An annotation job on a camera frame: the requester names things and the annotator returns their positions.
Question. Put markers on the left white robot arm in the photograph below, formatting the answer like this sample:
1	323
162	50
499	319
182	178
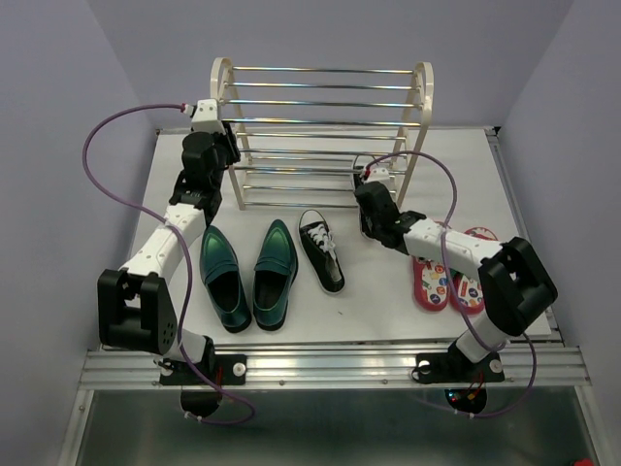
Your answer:
135	309

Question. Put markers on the left green loafer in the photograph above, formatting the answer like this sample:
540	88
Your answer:
221	277

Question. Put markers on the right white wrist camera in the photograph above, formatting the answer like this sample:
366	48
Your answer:
376	174

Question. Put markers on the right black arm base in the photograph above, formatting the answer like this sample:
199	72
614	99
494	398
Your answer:
466	381

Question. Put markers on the aluminium mounting rail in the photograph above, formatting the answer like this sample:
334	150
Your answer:
374	366

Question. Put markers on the black sneaker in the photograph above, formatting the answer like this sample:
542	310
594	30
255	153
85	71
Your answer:
359	164
318	244

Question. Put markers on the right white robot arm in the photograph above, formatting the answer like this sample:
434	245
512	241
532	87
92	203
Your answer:
516	288

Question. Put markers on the right green loafer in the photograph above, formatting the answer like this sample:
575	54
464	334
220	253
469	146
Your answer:
275	272

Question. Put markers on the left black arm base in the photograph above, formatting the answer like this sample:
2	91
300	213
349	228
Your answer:
197	398

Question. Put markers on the pink kids sandal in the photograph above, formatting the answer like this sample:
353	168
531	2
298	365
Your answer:
468	291
430	290

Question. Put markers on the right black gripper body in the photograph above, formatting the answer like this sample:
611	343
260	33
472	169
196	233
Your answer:
366	224

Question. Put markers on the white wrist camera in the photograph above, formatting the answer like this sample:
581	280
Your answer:
204	116
376	174

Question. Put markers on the cream and chrome shoe shelf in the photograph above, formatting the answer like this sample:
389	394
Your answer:
299	128

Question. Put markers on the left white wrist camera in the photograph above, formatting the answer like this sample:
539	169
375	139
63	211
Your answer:
204	116

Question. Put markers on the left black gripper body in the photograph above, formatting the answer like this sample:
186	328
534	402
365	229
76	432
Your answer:
217	171

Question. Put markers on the green loafer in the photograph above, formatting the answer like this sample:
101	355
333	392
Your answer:
275	272
221	277

